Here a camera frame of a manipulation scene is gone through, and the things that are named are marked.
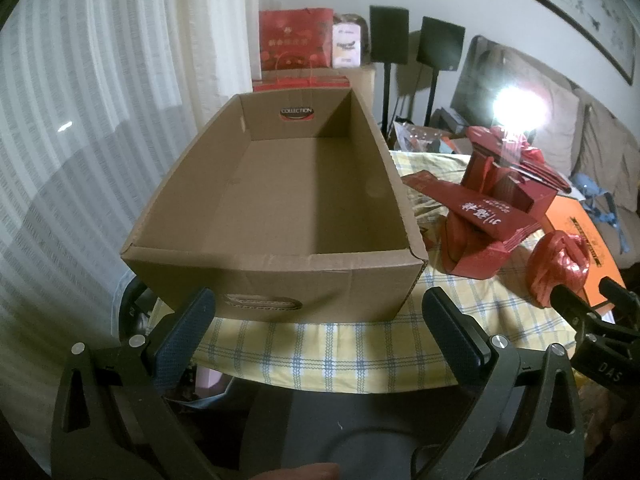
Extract person's left hand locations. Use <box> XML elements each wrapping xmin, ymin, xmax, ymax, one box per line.
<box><xmin>250</xmin><ymin>462</ymin><xmax>342</xmax><ymax>480</ymax></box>

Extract black speaker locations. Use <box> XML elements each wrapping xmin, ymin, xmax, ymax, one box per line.
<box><xmin>369</xmin><ymin>5</ymin><xmax>410</xmax><ymax>65</ymax></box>
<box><xmin>419</xmin><ymin>16</ymin><xmax>466</xmax><ymax>72</ymax></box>

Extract framed ink painting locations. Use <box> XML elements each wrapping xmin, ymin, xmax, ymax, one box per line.
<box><xmin>471</xmin><ymin>0</ymin><xmax>638</xmax><ymax>86</ymax></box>

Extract red flat paper box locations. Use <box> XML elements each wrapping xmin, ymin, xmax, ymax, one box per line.
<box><xmin>467</xmin><ymin>126</ymin><xmax>571</xmax><ymax>192</ymax></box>

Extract red gift bag with handles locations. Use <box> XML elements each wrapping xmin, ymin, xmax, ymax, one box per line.
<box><xmin>252</xmin><ymin>52</ymin><xmax>349</xmax><ymax>93</ymax></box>

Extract red snack packet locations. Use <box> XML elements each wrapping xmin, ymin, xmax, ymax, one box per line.
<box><xmin>401</xmin><ymin>170</ymin><xmax>443</xmax><ymax>198</ymax></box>

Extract blue ribbon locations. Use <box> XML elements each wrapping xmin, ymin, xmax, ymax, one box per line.
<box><xmin>572</xmin><ymin>172</ymin><xmax>631</xmax><ymax>253</ymax></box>

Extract long red box white characters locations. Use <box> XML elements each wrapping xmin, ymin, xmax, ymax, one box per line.
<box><xmin>430</xmin><ymin>180</ymin><xmax>542</xmax><ymax>239</ymax></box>

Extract white curtain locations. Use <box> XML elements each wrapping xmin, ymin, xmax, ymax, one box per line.
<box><xmin>0</xmin><ymin>0</ymin><xmax>283</xmax><ymax>361</ymax></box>

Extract dark red rounded gift box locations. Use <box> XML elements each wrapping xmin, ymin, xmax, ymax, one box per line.
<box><xmin>440</xmin><ymin>212</ymin><xmax>532</xmax><ymax>279</ymax></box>

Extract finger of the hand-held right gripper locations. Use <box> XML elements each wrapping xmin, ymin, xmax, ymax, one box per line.
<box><xmin>549</xmin><ymin>284</ymin><xmax>640</xmax><ymax>357</ymax></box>
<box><xmin>597</xmin><ymin>276</ymin><xmax>640</xmax><ymax>312</ymax></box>

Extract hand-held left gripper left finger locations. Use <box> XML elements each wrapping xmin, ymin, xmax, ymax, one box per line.
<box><xmin>50</xmin><ymin>287</ymin><xmax>223</xmax><ymax>480</ymax></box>

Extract red plastic bag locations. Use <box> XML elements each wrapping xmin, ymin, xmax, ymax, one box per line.
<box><xmin>530</xmin><ymin>232</ymin><xmax>598</xmax><ymax>308</ymax></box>

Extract small white box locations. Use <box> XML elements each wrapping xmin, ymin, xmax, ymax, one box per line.
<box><xmin>332</xmin><ymin>22</ymin><xmax>362</xmax><ymax>68</ymax></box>

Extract clear plastic bag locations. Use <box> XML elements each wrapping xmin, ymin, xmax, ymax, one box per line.
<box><xmin>392</xmin><ymin>120</ymin><xmax>456</xmax><ymax>153</ymax></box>

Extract brown cardboard box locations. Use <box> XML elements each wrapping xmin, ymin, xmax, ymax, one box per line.
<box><xmin>120</xmin><ymin>87</ymin><xmax>429</xmax><ymax>323</ymax></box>

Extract black speaker stand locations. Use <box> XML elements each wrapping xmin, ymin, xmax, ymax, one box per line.
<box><xmin>381</xmin><ymin>62</ymin><xmax>392</xmax><ymax>131</ymax></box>
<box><xmin>424</xmin><ymin>67</ymin><xmax>439</xmax><ymax>126</ymax></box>

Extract yellow checked tablecloth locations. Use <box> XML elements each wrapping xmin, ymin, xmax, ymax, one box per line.
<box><xmin>150</xmin><ymin>149</ymin><xmax>621</xmax><ymax>396</ymax></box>

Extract bright lamp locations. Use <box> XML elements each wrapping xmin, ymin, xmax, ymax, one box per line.
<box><xmin>492</xmin><ymin>85</ymin><xmax>546</xmax><ymax>133</ymax></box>

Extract tan cardboard carton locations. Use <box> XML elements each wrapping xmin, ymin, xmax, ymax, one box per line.
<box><xmin>347</xmin><ymin>65</ymin><xmax>377</xmax><ymax>117</ymax></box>

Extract red flower print gift bag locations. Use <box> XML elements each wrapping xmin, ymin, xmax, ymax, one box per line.
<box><xmin>258</xmin><ymin>7</ymin><xmax>335</xmax><ymax>81</ymax></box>

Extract orange box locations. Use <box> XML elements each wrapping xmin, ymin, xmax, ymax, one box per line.
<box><xmin>545</xmin><ymin>195</ymin><xmax>631</xmax><ymax>311</ymax></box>

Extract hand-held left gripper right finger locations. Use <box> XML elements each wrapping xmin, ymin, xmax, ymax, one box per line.
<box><xmin>421</xmin><ymin>287</ymin><xmax>587</xmax><ymax>480</ymax></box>

